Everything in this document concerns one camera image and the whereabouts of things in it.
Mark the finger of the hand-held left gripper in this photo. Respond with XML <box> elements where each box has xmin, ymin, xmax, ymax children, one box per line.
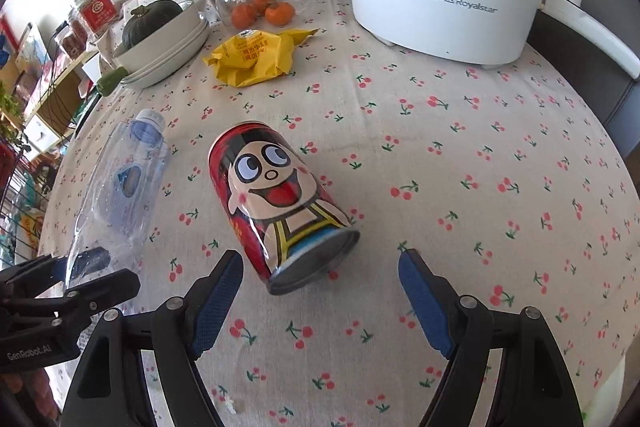
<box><xmin>50</xmin><ymin>268</ymin><xmax>141</xmax><ymax>329</ymax></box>
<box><xmin>0</xmin><ymin>248</ymin><xmax>111</xmax><ymax>296</ymax></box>

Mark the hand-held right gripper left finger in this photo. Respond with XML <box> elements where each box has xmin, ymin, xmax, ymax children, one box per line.
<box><xmin>60</xmin><ymin>250</ymin><xmax>246</xmax><ymax>427</ymax></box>

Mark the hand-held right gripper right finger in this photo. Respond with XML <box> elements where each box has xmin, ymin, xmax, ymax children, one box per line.
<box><xmin>397</xmin><ymin>249</ymin><xmax>586</xmax><ymax>427</ymax></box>

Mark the clear plastic bottle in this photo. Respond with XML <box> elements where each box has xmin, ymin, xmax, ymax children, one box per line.
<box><xmin>65</xmin><ymin>108</ymin><xmax>173</xmax><ymax>293</ymax></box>

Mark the red cartoon drink can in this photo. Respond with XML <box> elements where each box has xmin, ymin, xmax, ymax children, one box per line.
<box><xmin>209</xmin><ymin>122</ymin><xmax>362</xmax><ymax>297</ymax></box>

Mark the cherry print tablecloth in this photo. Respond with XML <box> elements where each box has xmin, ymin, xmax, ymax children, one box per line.
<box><xmin>37</xmin><ymin>0</ymin><xmax>640</xmax><ymax>427</ymax></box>

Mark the white plate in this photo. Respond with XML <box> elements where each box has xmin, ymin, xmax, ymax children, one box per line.
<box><xmin>120</xmin><ymin>19</ymin><xmax>211</xmax><ymax>88</ymax></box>

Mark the glass jar of dried food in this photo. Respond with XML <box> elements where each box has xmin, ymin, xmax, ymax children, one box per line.
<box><xmin>52</xmin><ymin>19</ymin><xmax>91</xmax><ymax>58</ymax></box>

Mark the yellow snack wrapper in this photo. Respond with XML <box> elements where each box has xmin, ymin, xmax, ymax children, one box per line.
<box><xmin>202</xmin><ymin>28</ymin><xmax>321</xmax><ymax>88</ymax></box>

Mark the white bowl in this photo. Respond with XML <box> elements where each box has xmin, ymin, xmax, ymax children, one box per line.
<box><xmin>112</xmin><ymin>0</ymin><xmax>208</xmax><ymax>72</ymax></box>

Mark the green pumpkin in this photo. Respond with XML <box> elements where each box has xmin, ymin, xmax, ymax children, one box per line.
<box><xmin>122</xmin><ymin>0</ymin><xmax>183</xmax><ymax>50</ymax></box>

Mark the red label jar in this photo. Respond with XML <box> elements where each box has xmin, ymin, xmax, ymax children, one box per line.
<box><xmin>75</xmin><ymin>0</ymin><xmax>118</xmax><ymax>35</ymax></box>

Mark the cluttered wire shelf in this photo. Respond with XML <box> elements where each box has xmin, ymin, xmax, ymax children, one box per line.
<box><xmin>0</xmin><ymin>22</ymin><xmax>101</xmax><ymax>268</ymax></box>

